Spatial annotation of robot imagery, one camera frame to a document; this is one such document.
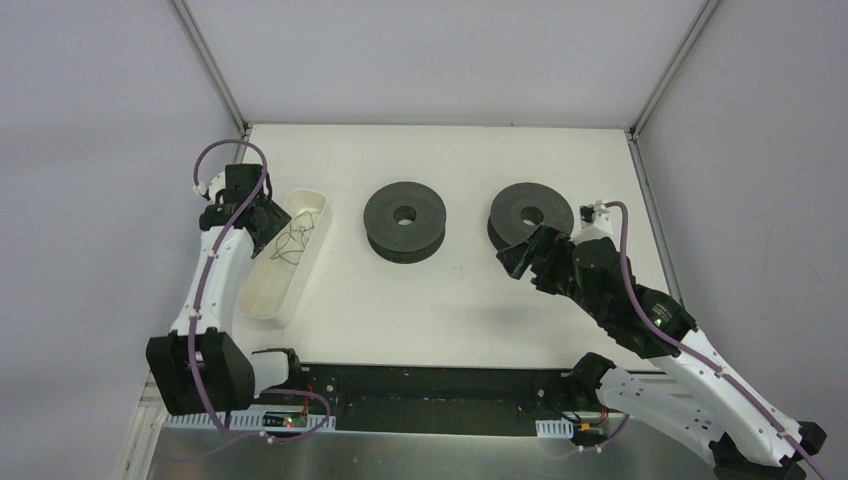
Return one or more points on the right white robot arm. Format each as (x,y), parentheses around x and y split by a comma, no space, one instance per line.
(733,428)

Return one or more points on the white plastic tray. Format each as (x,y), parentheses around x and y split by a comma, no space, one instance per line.
(274,287)

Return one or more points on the black spool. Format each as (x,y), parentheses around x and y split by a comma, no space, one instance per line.
(518,209)
(405,222)

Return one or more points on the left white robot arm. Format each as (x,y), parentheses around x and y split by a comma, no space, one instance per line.
(197,365)

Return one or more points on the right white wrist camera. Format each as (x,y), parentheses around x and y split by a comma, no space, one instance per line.
(595,222)

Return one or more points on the right white cable duct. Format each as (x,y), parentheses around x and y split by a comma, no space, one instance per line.
(554,429)

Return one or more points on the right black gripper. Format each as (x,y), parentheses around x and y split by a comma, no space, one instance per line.
(542,245)

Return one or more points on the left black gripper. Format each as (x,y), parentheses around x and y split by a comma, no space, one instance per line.
(266,216)

